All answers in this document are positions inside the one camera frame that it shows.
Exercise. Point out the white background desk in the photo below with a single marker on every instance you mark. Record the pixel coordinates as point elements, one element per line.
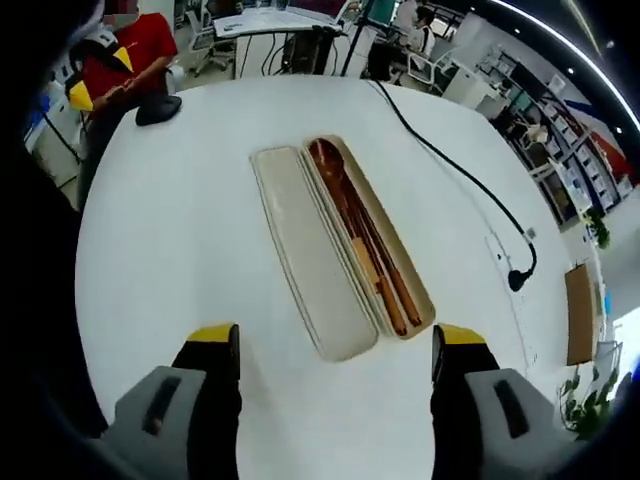
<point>260,22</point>

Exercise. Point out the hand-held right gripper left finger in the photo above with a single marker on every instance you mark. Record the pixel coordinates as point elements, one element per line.
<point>210,390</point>

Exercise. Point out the beige cutlery case lid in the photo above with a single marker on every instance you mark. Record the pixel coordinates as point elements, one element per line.
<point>305,250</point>

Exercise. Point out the large potted green plant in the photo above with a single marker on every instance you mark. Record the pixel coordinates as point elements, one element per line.
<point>590,405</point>

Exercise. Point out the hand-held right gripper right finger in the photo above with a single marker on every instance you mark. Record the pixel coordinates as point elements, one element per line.
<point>460,390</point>

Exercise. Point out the white office chair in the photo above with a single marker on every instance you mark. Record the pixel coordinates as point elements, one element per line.
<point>420,65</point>

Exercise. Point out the beige cutlery case base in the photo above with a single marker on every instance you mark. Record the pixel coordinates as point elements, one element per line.
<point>384,235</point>

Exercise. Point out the wooden chopstick utensil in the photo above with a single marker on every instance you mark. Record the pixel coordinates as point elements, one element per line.
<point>410,310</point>
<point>397,320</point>

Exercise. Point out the shelf of white bins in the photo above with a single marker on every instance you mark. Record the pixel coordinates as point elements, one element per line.
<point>575,150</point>

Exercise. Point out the wooden spoon utensil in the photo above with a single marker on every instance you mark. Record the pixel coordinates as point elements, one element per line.
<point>325,160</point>

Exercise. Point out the black rounded object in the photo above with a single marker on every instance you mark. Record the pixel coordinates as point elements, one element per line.
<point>160,112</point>

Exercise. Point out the small potted plant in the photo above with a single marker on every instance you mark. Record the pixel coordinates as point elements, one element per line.
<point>597,227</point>

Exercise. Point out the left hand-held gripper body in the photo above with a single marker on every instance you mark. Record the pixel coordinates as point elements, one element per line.
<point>95,47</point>

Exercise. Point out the cardboard box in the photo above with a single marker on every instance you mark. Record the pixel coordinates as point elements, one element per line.
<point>581,315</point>

